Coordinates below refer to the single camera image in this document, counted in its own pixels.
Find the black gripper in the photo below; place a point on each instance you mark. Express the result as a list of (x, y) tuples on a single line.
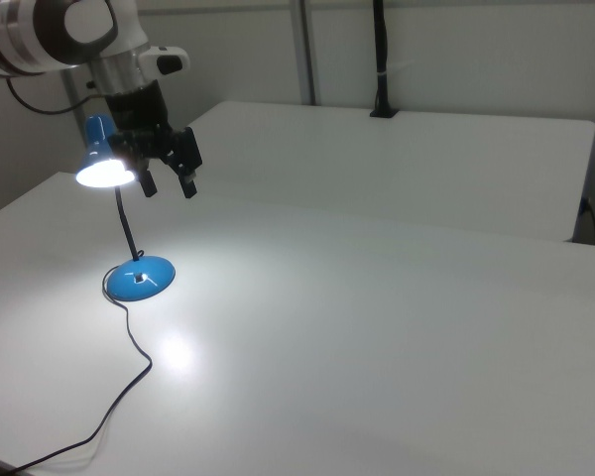
[(139, 124)]

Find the black camera pole with base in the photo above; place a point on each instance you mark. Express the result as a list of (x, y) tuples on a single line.
[(383, 74)]

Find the blue gooseneck desk lamp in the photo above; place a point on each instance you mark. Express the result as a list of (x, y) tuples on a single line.
[(141, 280)]

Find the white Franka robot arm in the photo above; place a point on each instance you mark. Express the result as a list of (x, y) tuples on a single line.
[(54, 35)]

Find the white side table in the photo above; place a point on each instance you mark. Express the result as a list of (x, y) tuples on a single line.
[(377, 163)]

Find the grey partition post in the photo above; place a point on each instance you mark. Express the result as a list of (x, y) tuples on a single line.
[(305, 49)]

